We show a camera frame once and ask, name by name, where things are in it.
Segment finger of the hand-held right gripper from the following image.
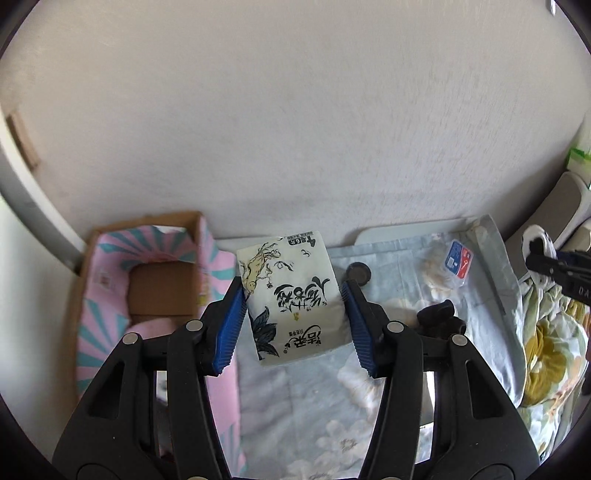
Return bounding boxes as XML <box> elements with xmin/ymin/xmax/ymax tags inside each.
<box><xmin>525</xmin><ymin>253</ymin><xmax>573</xmax><ymax>284</ymax></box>
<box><xmin>554</xmin><ymin>248</ymin><xmax>591</xmax><ymax>265</ymax></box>

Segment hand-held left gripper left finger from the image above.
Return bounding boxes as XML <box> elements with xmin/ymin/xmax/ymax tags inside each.
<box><xmin>52</xmin><ymin>275</ymin><xmax>247</xmax><ymax>480</ymax></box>

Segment pink striped paper lining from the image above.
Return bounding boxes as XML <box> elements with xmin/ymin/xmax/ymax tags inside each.
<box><xmin>76</xmin><ymin>222</ymin><xmax>247</xmax><ymax>480</ymax></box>

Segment white panda sock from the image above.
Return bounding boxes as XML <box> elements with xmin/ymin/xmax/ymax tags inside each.
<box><xmin>522</xmin><ymin>224</ymin><xmax>559</xmax><ymax>259</ymax></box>

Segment green tissue pack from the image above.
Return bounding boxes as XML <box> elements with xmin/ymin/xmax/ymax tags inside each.
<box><xmin>566</xmin><ymin>145</ymin><xmax>591</xmax><ymax>190</ymax></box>

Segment yellow floral blanket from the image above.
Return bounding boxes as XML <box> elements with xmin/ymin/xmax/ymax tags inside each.
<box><xmin>515</xmin><ymin>272</ymin><xmax>591</xmax><ymax>467</ymax></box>

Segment black plastic clip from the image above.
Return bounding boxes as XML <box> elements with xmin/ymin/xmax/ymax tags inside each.
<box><xmin>417</xmin><ymin>299</ymin><xmax>466</xmax><ymax>337</ymax></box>

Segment brown cardboard box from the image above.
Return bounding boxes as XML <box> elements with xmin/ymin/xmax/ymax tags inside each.
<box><xmin>65</xmin><ymin>211</ymin><xmax>245</xmax><ymax>480</ymax></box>

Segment white cushion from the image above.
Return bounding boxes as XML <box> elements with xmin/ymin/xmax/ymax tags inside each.
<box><xmin>554</xmin><ymin>217</ymin><xmax>591</xmax><ymax>252</ymax></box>

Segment pale blue floral cloth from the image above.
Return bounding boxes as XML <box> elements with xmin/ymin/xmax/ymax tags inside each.
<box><xmin>217</xmin><ymin>215</ymin><xmax>527</xmax><ymax>480</ymax></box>

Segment grey curved frame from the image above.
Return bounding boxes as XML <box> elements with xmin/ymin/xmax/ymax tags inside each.
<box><xmin>0</xmin><ymin>106</ymin><xmax>90</xmax><ymax>278</ymax></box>

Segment white printed tissue pack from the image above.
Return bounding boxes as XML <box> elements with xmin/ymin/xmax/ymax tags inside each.
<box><xmin>236</xmin><ymin>231</ymin><xmax>352</xmax><ymax>367</ymax></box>

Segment clear packet with blue label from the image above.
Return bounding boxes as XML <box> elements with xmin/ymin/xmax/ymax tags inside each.
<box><xmin>422</xmin><ymin>240</ymin><xmax>476</xmax><ymax>292</ymax></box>

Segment grey chair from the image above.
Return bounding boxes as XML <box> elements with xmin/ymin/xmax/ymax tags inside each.
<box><xmin>503</xmin><ymin>173</ymin><xmax>591</xmax><ymax>282</ymax></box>

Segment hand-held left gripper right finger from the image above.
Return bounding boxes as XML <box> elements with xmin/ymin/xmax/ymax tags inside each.
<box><xmin>339</xmin><ymin>279</ymin><xmax>541</xmax><ymax>480</ymax></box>

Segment small wooden wall block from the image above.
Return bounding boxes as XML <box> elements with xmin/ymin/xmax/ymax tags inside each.
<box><xmin>7</xmin><ymin>111</ymin><xmax>42</xmax><ymax>169</ymax></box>

